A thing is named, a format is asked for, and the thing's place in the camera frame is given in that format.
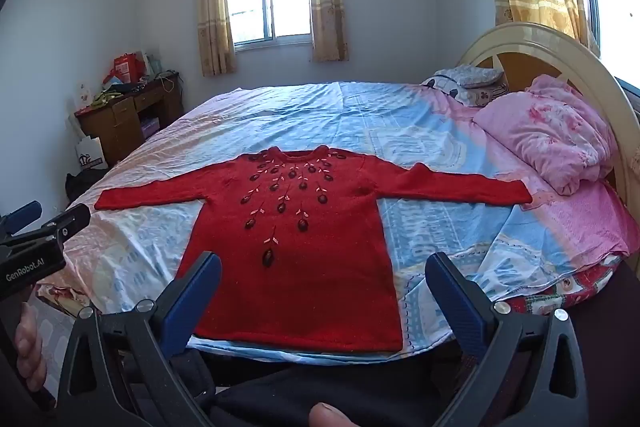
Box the white panda print pillow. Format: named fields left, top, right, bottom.
left=420, top=74, right=511, bottom=108

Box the pink pillow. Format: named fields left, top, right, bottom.
left=472, top=74, right=621, bottom=196

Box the small white gift bag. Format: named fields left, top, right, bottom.
left=75, top=82, right=97, bottom=108

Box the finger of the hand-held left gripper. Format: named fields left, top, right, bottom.
left=0, top=201, right=43, bottom=239
left=15, top=204, right=92, bottom=253

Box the black bag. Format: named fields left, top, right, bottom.
left=65, top=168, right=108, bottom=204

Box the pastel patterned bed sheet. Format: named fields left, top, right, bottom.
left=37, top=81, right=631, bottom=363

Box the grey patterned pillow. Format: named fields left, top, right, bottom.
left=434, top=64, right=504, bottom=88

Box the cream wooden headboard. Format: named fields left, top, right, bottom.
left=457, top=23, right=640, bottom=253

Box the red gift bag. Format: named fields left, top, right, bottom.
left=102, top=52, right=148, bottom=85

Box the person's black clothing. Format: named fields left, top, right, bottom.
left=180, top=347, right=476, bottom=427

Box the wooden cabinet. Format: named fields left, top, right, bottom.
left=75, top=72, right=185, bottom=168

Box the red printed blanket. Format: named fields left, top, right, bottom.
left=505, top=257, right=623, bottom=315

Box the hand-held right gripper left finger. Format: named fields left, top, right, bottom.
left=56, top=251, right=223, bottom=427

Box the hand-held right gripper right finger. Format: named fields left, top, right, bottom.
left=424, top=252, right=590, bottom=427

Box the person's right hand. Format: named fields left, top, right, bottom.
left=308, top=402, right=357, bottom=427

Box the person's left hand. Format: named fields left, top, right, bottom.
left=14, top=302, right=49, bottom=392

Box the red knitted sweater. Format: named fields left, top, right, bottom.
left=94, top=146, right=533, bottom=353

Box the white paper bag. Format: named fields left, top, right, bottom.
left=75, top=136, right=109, bottom=170

